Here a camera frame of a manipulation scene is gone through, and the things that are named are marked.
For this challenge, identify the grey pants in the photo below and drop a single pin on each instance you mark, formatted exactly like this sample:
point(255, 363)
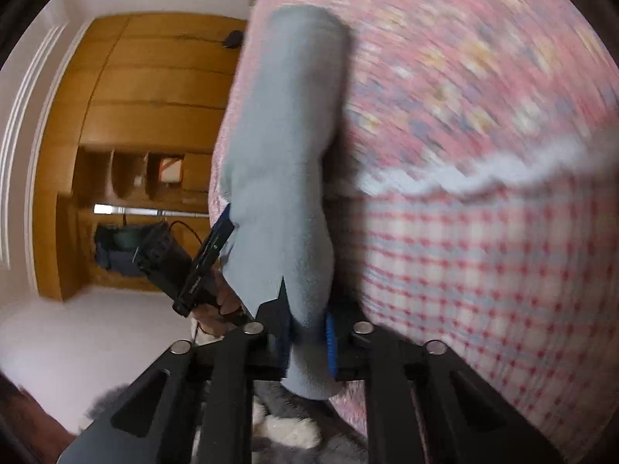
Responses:
point(285, 154)

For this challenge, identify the metal clothes rod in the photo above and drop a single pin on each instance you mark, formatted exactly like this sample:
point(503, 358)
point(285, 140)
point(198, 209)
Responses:
point(145, 211)

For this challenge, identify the person's left hand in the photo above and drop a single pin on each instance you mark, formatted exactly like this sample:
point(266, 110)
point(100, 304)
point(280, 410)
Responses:
point(227, 304)

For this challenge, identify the white fluffy slipper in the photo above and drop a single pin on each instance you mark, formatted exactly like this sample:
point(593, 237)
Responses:
point(290, 430)

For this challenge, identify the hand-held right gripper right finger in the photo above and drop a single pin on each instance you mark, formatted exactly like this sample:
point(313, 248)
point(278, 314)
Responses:
point(338, 348)

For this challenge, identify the orange and white box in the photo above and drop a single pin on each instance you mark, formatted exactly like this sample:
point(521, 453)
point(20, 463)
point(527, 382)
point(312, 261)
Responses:
point(172, 169)

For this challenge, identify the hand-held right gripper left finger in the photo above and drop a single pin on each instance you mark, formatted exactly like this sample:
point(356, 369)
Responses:
point(271, 348)

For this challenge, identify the pink floral bed sheet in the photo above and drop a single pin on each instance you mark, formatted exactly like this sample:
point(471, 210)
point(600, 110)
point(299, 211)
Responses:
point(459, 106)

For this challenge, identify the small black device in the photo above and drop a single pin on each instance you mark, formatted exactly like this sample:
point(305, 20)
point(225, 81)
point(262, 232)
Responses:
point(233, 38)

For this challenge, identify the dark hanging clothes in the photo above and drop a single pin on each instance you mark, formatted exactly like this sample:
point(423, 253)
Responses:
point(116, 249)

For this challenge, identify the wooden wardrobe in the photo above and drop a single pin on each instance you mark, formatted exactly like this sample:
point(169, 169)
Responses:
point(145, 96)

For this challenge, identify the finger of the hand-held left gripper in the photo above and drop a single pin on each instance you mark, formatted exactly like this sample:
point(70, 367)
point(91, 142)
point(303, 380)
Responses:
point(223, 222)

